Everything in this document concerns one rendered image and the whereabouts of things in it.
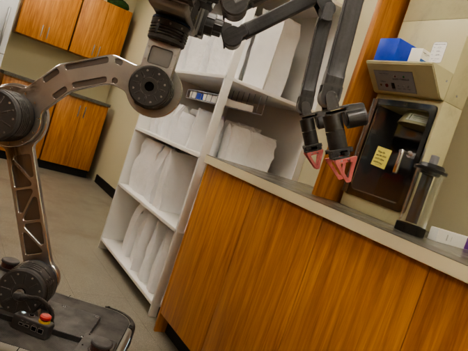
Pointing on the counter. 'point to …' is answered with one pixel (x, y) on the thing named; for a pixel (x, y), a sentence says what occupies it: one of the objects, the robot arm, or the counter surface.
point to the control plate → (384, 76)
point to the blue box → (393, 49)
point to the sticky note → (381, 157)
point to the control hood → (426, 79)
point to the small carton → (418, 54)
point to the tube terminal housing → (457, 92)
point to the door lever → (400, 159)
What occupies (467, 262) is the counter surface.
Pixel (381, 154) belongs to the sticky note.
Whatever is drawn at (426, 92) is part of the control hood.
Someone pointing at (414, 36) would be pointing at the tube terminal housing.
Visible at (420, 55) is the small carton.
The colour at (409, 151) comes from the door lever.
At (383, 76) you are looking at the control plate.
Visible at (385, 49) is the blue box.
